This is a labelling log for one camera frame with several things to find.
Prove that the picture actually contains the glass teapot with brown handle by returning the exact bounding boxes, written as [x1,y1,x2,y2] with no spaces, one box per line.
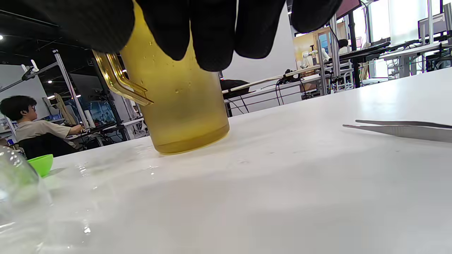
[0,145,53,254]

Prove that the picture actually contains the yellow plastic pitcher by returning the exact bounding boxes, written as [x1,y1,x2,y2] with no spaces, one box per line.
[93,0,230,155]

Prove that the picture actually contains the black office chair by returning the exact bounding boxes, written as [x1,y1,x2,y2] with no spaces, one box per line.
[18,133,76,159]

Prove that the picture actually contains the green plastic bowl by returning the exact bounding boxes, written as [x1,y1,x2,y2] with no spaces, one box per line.
[28,154,54,177]

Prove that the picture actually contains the aluminium camera stand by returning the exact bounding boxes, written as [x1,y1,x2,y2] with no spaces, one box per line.
[0,49,96,128]

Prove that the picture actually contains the person's right hand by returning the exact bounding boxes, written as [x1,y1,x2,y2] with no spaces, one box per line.
[32,0,343,72]

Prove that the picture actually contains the metal tweezers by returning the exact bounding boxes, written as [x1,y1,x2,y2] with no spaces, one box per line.
[343,120,452,143]

